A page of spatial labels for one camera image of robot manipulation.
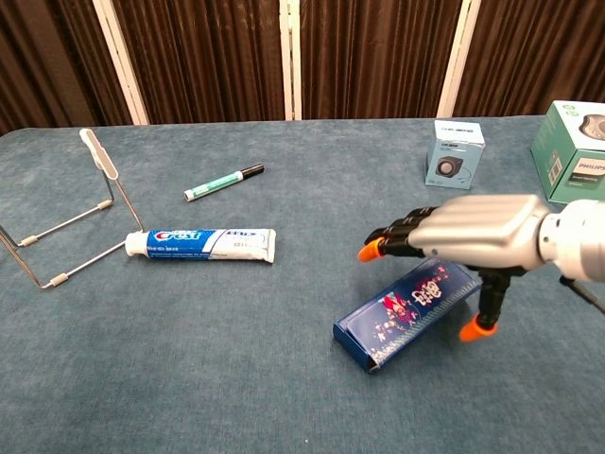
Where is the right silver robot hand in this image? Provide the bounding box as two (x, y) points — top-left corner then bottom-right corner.
(357, 193), (552, 344)

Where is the blue cardboard glasses case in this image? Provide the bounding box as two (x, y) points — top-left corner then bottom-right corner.
(332, 257), (483, 375)

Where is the small light-blue speaker box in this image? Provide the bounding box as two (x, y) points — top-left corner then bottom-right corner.
(423, 119), (487, 191)

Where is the green Philips box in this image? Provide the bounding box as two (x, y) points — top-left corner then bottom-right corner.
(529, 99), (605, 205)

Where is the brown curtain panel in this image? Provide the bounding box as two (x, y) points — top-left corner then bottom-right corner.
(111, 0), (286, 125)
(453, 0), (605, 117)
(300, 0), (462, 120)
(0, 0), (131, 136)

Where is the green marker pen black cap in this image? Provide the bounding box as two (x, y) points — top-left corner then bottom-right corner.
(183, 163), (266, 203)

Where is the blue tablecloth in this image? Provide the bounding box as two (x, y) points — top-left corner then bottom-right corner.
(0, 113), (605, 454)

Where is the Crest toothpaste tube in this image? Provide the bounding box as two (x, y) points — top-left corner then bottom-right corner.
(124, 228), (278, 265)

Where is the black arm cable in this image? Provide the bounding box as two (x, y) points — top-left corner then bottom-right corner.
(560, 276), (605, 314)

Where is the white screen frame post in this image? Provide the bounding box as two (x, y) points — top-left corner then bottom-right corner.
(279, 0), (303, 121)
(437, 0), (482, 118)
(92, 0), (150, 126)

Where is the metal wire stand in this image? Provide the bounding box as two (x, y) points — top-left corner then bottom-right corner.
(0, 128), (146, 290)

